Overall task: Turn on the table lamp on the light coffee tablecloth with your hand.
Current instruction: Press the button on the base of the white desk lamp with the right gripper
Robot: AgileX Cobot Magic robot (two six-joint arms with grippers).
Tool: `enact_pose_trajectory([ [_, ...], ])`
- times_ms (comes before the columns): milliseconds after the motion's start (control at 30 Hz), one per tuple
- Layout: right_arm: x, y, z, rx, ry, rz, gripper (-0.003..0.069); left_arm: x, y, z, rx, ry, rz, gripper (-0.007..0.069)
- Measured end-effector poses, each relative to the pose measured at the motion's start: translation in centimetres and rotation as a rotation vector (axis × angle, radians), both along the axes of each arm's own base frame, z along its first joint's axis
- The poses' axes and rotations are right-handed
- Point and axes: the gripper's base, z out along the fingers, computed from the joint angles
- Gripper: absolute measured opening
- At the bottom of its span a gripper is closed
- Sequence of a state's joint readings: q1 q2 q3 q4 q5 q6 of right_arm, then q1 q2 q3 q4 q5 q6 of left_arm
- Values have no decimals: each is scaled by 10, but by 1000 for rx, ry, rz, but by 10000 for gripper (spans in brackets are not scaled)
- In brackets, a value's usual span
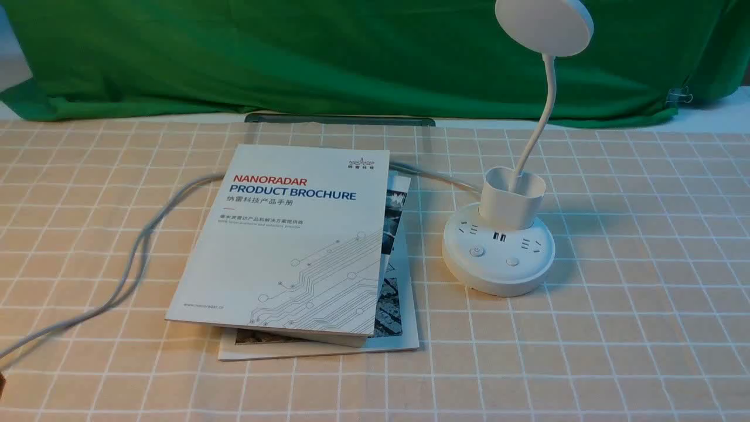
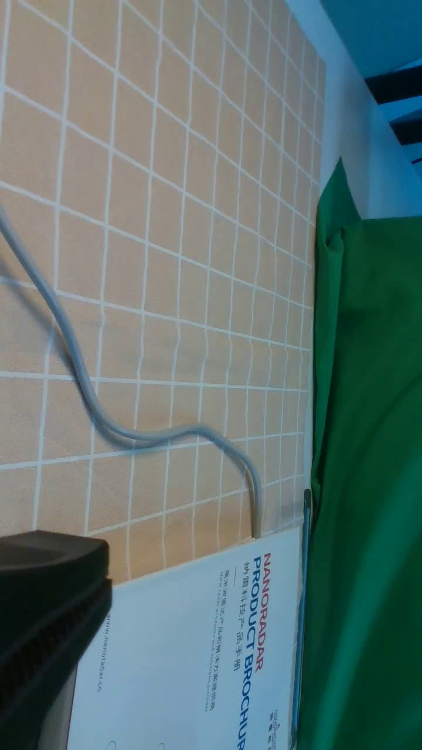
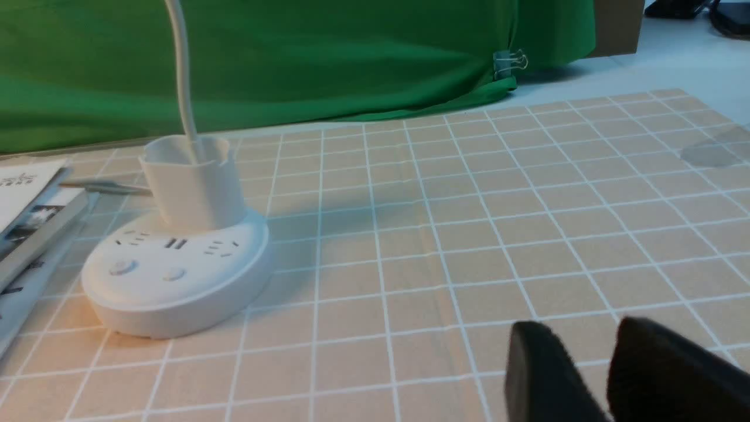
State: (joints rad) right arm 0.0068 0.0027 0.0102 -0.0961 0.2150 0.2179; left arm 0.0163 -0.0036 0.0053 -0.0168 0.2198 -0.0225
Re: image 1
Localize photo booklet under brochure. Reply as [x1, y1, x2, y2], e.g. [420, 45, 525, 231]
[217, 171, 420, 362]

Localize dark grey flat bar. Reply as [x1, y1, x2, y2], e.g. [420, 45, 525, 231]
[244, 113, 436, 127]

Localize checkered orange tablecloth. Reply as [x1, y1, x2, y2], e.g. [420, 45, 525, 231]
[1, 121, 749, 421]

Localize grey power cable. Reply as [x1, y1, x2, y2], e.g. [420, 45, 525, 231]
[0, 162, 485, 360]

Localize green backdrop cloth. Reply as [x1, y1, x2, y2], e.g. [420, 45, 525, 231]
[2, 1, 748, 128]

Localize white Nanoradar product brochure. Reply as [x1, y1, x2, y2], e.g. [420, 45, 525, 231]
[165, 144, 390, 347]

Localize metal binder clip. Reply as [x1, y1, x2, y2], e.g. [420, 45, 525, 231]
[665, 86, 694, 107]

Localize white desk lamp socket base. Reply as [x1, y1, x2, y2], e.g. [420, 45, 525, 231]
[442, 1, 594, 297]

